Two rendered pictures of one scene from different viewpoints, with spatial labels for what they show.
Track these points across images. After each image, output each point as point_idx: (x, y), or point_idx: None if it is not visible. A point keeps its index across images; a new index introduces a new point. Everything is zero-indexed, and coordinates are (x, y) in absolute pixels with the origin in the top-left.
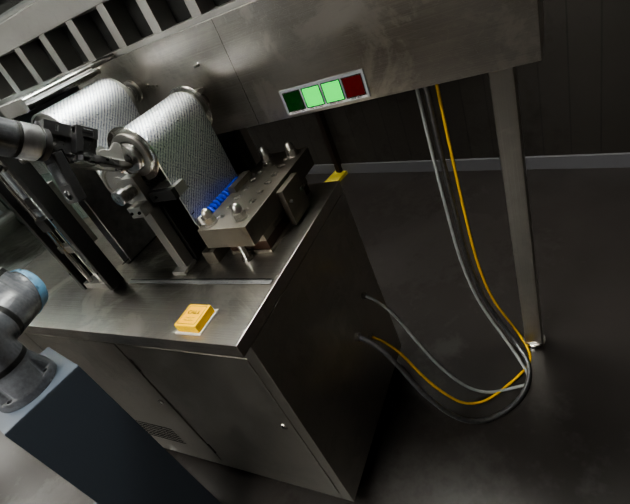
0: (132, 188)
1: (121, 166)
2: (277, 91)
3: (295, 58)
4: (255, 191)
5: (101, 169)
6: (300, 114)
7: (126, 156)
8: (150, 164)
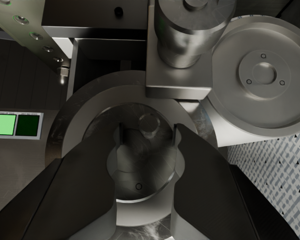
0: (159, 49)
1: (74, 147)
2: (43, 139)
3: (3, 165)
4: (33, 21)
5: (193, 165)
6: (31, 110)
7: (125, 158)
8: (77, 111)
